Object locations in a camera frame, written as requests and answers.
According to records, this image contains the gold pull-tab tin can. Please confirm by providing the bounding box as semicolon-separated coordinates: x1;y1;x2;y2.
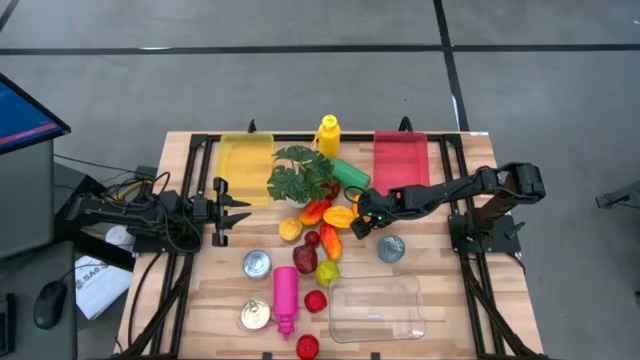
239;298;273;331

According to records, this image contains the red orange toy fruit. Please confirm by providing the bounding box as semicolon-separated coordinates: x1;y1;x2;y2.
320;221;344;262

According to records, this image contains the red toy tomato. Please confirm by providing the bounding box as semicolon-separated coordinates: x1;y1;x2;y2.
295;334;321;360

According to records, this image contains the grey cabinet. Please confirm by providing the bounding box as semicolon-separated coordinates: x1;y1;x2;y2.
0;139;56;261

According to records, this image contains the red orange toy pepper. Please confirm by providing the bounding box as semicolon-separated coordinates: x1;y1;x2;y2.
298;198;333;227

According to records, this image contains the green plastic bottle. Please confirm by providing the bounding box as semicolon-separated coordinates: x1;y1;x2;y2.
330;158;372;194

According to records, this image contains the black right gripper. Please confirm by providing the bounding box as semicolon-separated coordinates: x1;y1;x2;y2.
349;187;405;241

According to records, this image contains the green toy apple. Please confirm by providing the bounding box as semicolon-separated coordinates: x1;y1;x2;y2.
315;259;342;289

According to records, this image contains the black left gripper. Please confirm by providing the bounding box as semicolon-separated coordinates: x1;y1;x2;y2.
192;177;253;248

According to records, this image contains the yellow plastic bottle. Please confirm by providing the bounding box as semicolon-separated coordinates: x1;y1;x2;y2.
313;114;342;159

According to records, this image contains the clear plastic tray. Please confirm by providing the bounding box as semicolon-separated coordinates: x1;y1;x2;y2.
327;274;427;344

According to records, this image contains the pink plastic bottle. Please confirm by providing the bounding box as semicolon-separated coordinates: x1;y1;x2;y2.
272;266;300;342

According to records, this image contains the black computer mouse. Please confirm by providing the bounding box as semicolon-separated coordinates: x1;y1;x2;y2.
32;279;69;330

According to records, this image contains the black power adapter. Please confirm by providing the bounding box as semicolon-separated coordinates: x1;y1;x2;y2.
133;164;159;182

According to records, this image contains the orange toy mango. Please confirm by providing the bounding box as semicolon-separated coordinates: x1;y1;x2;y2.
351;194;374;224

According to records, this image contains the small red apple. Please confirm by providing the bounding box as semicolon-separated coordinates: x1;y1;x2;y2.
303;289;329;314

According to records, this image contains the red translucent plastic tray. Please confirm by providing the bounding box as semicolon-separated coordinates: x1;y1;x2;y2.
372;129;431;199

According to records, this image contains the computer monitor blue screen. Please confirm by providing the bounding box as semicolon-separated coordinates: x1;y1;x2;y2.
0;72;72;156

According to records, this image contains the white paper booklet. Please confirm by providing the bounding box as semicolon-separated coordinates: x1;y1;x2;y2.
74;254;134;321

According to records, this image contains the dark red toy pear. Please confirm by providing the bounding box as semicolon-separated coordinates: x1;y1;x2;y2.
292;243;319;275

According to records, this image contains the yellow translucent plastic tray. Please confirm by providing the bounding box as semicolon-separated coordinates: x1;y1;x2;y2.
213;132;275;207

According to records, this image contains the yellow toy starfruit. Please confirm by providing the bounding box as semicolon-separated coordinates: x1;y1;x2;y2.
322;204;356;229

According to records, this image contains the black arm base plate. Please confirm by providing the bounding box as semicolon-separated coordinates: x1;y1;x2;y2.
448;213;522;255
132;219;205;255

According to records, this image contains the white cup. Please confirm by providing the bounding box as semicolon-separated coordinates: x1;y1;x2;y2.
104;224;136;249

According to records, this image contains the yellow toy lemon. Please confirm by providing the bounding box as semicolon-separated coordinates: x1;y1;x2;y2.
278;217;305;243

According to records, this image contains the black metal table frame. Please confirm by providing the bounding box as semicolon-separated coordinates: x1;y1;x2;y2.
119;132;549;360

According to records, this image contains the dark grey side desk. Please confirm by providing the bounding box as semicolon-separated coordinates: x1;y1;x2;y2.
0;240;79;360

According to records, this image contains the artificial green potted plant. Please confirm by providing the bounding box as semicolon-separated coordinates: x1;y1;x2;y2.
266;145;336;209

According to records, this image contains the silver tin can blue label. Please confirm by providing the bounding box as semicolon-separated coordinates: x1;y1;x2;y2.
377;234;407;264

